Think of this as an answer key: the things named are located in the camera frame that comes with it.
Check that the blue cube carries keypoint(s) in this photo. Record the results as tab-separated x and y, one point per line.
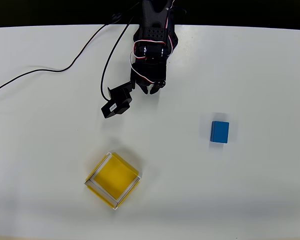
220	132

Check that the yellow square tray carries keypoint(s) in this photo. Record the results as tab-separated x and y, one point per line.
113	180

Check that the black camera on bracket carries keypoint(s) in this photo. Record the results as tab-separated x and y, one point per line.
116	105

